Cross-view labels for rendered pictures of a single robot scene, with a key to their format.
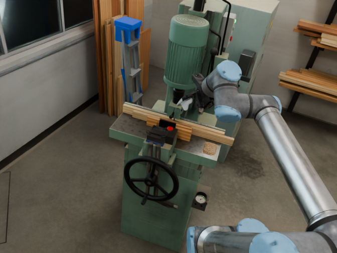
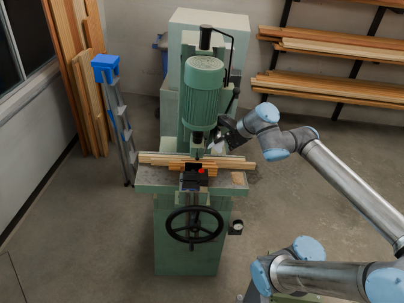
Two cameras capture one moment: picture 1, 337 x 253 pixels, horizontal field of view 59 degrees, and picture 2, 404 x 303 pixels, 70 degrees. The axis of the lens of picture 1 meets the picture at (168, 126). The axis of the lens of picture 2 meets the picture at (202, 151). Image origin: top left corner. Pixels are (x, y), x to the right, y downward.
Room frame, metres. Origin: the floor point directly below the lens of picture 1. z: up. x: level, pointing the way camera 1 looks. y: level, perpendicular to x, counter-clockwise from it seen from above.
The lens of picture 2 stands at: (0.16, 0.34, 1.99)
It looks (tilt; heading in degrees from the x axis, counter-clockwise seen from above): 38 degrees down; 342
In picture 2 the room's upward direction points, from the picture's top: 7 degrees clockwise
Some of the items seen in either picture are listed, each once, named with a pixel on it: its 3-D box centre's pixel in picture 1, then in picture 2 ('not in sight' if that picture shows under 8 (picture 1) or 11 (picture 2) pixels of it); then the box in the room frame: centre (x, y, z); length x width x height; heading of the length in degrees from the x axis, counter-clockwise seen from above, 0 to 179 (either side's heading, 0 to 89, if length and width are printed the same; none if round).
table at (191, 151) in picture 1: (163, 142); (192, 183); (1.24, 0.01, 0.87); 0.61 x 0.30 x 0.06; 78
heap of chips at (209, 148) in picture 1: (210, 147); (237, 177); (1.21, -0.23, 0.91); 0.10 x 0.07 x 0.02; 168
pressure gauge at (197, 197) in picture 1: (200, 198); (237, 225); (1.08, -0.24, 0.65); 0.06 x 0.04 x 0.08; 78
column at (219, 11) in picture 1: (192, 66); (196, 100); (1.63, -0.08, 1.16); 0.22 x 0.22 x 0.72; 78
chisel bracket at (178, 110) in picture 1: (177, 107); (196, 146); (1.36, -0.03, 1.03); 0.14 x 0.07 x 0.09; 168
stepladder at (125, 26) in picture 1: (131, 88); (119, 127); (2.26, 0.38, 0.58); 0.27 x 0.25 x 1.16; 71
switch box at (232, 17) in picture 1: (226, 29); (226, 60); (1.63, -0.23, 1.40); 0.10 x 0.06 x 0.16; 168
